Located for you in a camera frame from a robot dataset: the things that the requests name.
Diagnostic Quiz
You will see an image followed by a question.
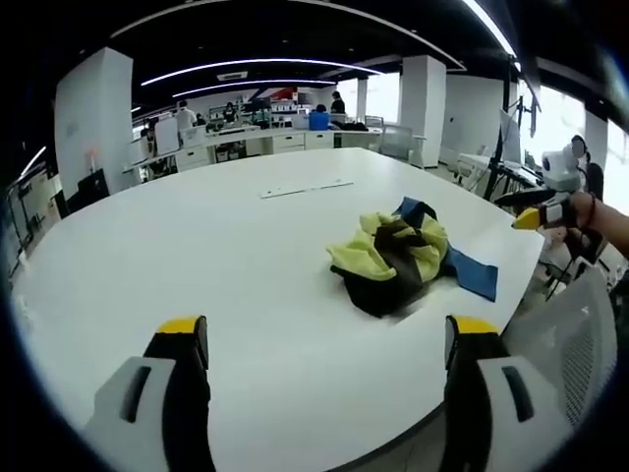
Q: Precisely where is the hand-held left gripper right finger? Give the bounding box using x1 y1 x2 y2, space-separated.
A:
443 314 577 472

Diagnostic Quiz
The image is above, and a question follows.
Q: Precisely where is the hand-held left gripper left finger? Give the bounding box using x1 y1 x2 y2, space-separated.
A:
82 315 218 472

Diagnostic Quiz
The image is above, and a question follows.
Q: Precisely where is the blue folding template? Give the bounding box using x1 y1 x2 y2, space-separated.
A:
390 196 500 303

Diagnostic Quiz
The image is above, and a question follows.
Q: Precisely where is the yellow and black garment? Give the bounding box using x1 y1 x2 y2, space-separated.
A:
325 208 451 319

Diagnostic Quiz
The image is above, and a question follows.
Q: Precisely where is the person's right hand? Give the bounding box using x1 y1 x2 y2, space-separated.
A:
564 191 603 233

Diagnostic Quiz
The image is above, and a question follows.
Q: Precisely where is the monitor on stand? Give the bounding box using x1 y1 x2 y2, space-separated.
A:
508 90 543 140

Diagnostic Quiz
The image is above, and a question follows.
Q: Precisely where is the white mesh office chair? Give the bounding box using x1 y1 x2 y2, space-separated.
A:
499 267 621 443

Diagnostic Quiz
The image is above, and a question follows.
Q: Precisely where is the grey mesh office chair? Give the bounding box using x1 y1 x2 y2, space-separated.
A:
378 124 415 161

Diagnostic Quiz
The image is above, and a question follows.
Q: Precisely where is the white flat strip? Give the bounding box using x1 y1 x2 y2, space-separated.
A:
258 181 356 201

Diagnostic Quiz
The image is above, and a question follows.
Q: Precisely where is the black office chair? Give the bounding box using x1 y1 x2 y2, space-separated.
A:
64 168 110 218

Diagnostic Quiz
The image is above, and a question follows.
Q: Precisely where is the long white office desk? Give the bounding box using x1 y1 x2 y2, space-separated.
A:
122 122 384 174

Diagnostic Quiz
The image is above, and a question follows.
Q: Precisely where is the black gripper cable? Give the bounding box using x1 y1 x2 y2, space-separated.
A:
543 226 606 302

